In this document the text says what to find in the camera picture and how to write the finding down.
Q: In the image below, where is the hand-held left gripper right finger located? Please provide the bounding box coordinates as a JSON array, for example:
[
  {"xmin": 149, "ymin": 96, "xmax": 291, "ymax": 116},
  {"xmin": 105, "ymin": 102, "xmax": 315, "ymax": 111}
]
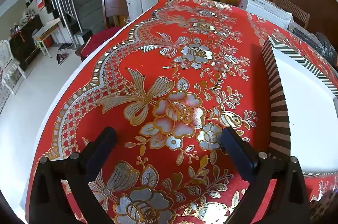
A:
[{"xmin": 220, "ymin": 126, "xmax": 311, "ymax": 224}]

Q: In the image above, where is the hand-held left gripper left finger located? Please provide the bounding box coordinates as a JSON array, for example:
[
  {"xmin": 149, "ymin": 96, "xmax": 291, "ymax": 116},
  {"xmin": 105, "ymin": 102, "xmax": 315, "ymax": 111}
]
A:
[{"xmin": 29, "ymin": 127, "xmax": 118, "ymax": 224}]

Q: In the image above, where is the striped-edge white tray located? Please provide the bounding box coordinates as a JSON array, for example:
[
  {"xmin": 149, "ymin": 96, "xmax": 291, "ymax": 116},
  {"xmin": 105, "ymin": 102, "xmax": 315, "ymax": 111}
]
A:
[{"xmin": 260, "ymin": 36, "xmax": 338, "ymax": 175}]

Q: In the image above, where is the pair of shoes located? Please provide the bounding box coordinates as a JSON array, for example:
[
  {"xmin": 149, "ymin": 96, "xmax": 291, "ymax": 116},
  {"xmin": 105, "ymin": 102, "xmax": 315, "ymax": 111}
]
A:
[{"xmin": 56, "ymin": 53, "xmax": 69, "ymax": 65}]

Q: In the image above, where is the grey patterned rug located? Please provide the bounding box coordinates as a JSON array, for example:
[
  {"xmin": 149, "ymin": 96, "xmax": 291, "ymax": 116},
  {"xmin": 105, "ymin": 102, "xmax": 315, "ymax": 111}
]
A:
[{"xmin": 0, "ymin": 68, "xmax": 22, "ymax": 112}]

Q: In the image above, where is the dark red cushioned seat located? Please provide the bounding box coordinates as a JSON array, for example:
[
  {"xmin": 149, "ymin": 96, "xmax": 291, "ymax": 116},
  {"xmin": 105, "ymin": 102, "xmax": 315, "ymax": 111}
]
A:
[{"xmin": 75, "ymin": 28, "xmax": 124, "ymax": 62}]

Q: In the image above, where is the red floral tablecloth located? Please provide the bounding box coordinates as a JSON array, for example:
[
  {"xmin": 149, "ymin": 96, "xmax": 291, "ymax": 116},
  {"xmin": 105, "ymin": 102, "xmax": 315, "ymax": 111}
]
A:
[{"xmin": 25, "ymin": 0, "xmax": 338, "ymax": 224}]

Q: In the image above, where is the dark wooden cabinet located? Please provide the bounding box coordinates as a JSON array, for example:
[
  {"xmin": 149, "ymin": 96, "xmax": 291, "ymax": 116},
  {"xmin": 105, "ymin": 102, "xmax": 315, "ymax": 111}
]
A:
[{"xmin": 9, "ymin": 15, "xmax": 44, "ymax": 71}]

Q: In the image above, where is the small white desk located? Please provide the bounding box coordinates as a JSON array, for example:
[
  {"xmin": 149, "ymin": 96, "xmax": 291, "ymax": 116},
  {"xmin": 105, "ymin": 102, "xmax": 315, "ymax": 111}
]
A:
[{"xmin": 33, "ymin": 18, "xmax": 62, "ymax": 58}]

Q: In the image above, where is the dark plastic-wrapped package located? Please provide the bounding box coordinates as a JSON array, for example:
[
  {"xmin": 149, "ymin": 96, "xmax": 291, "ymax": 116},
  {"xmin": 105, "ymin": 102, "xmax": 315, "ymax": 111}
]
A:
[{"xmin": 289, "ymin": 22, "xmax": 325, "ymax": 52}]

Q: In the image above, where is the white ornate chair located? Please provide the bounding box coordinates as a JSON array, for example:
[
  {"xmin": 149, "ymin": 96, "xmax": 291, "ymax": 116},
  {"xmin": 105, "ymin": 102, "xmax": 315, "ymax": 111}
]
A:
[{"xmin": 0, "ymin": 40, "xmax": 27, "ymax": 95}]

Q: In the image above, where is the black plastic bag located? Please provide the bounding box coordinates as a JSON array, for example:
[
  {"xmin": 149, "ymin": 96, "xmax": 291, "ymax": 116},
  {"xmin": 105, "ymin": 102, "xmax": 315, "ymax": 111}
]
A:
[{"xmin": 314, "ymin": 32, "xmax": 338, "ymax": 67}]

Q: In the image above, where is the white cardboard box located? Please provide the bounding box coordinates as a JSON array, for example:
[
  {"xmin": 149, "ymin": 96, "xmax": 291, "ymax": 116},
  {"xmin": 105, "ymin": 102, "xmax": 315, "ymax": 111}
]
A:
[{"xmin": 247, "ymin": 0, "xmax": 293, "ymax": 29}]

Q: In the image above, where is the brown wooden chair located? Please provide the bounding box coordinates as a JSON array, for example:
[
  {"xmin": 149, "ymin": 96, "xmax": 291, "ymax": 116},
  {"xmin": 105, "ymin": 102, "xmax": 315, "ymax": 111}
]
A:
[{"xmin": 100, "ymin": 0, "xmax": 130, "ymax": 29}]

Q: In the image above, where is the grey staircase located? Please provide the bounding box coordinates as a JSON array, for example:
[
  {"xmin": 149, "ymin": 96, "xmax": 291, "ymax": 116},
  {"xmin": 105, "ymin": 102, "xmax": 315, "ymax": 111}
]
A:
[{"xmin": 53, "ymin": 0, "xmax": 107, "ymax": 38}]

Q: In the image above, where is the pile of assorted clutter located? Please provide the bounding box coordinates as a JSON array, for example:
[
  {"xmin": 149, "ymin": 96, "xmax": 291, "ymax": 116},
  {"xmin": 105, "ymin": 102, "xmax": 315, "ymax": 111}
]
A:
[{"xmin": 11, "ymin": 8, "xmax": 36, "ymax": 33}]

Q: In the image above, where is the slatted wooden chair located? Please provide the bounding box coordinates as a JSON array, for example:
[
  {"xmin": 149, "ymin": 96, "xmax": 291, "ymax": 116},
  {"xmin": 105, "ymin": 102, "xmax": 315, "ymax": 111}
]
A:
[{"xmin": 271, "ymin": 0, "xmax": 311, "ymax": 29}]

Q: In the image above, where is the round brown table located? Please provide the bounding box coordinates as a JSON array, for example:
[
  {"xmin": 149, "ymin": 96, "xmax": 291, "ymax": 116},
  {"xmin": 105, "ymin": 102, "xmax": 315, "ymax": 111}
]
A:
[{"xmin": 288, "ymin": 0, "xmax": 338, "ymax": 37}]

